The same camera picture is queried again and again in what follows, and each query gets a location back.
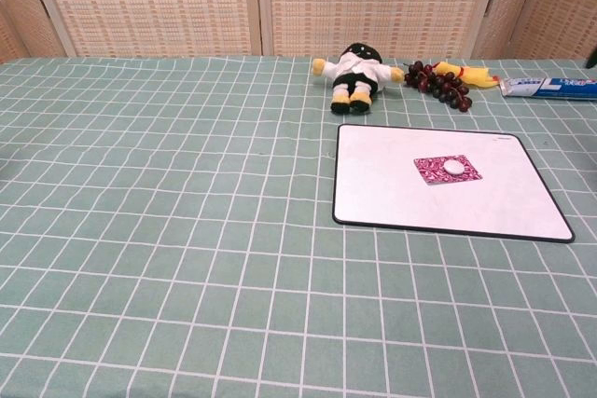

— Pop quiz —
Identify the red patterned square card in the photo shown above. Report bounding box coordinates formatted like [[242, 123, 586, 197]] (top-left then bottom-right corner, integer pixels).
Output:
[[412, 153, 485, 186]]

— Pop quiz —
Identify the green grid-patterned tablecloth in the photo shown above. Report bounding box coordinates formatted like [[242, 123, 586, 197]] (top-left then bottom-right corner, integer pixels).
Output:
[[0, 55, 597, 398]]

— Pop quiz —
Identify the blue white toothpaste tube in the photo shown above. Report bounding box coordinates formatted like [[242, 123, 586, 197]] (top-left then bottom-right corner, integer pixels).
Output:
[[499, 75, 597, 102]]

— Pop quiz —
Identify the woven bamboo screen panel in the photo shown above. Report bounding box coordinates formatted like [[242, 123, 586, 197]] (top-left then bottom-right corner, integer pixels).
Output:
[[469, 0, 552, 62], [507, 0, 597, 62], [19, 0, 263, 59], [0, 0, 76, 64], [255, 0, 510, 60]]

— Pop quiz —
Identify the yellow rubber chicken toy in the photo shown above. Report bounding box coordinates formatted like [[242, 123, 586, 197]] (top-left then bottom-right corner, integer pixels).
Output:
[[431, 61, 500, 90]]

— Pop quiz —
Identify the dark red grape bunch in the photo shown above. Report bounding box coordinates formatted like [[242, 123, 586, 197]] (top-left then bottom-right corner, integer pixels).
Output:
[[402, 60, 473, 114]]

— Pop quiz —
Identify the plush doll in white robe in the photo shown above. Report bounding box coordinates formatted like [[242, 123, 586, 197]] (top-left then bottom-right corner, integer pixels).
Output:
[[311, 42, 406, 115]]

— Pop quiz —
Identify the white board with black rim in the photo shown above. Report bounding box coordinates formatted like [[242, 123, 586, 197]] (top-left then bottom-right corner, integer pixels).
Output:
[[331, 123, 576, 244]]

